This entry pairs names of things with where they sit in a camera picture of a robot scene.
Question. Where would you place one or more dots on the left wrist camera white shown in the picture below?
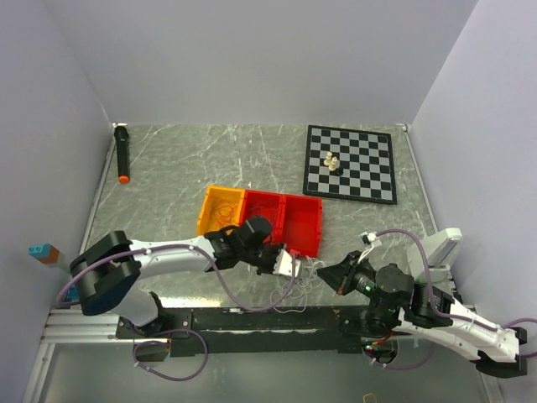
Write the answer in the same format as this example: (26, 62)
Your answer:
(286, 265)

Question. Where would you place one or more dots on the yellow rubber band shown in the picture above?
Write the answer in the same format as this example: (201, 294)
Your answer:
(370, 398)

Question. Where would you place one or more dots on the aluminium rail frame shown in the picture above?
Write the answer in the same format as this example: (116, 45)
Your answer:
(224, 355)

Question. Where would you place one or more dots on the black white chessboard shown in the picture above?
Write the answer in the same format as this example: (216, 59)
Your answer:
(366, 157)

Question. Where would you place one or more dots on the red bin right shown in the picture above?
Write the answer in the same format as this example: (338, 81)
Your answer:
(302, 224)

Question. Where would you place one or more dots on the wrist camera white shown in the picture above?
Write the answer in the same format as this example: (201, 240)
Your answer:
(286, 265)
(370, 240)

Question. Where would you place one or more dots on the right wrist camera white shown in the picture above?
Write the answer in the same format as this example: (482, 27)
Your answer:
(370, 240)

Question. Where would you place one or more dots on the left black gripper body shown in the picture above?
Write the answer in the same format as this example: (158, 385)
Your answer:
(263, 257)

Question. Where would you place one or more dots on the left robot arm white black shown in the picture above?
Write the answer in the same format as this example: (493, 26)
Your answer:
(105, 276)

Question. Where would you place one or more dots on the red bin middle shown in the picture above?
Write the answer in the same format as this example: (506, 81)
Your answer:
(269, 205)

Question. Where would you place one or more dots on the blue orange toy block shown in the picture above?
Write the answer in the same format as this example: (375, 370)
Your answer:
(49, 255)

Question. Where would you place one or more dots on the red bin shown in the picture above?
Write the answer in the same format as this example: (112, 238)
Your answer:
(302, 224)
(269, 205)

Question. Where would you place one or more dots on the black marker orange cap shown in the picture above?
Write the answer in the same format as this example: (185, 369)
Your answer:
(122, 151)

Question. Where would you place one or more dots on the yellow plastic bin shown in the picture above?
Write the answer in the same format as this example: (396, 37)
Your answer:
(221, 208)

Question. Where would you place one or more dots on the white chess piece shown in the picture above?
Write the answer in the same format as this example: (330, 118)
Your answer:
(328, 158)
(333, 164)

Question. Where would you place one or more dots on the white stand device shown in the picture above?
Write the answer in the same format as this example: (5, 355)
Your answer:
(441, 250)

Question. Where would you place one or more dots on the blue lego block stack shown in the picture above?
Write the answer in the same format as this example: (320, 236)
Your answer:
(72, 295)

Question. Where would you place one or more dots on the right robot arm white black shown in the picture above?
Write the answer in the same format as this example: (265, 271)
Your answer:
(399, 304)

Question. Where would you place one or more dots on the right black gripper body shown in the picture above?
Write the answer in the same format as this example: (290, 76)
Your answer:
(358, 277)

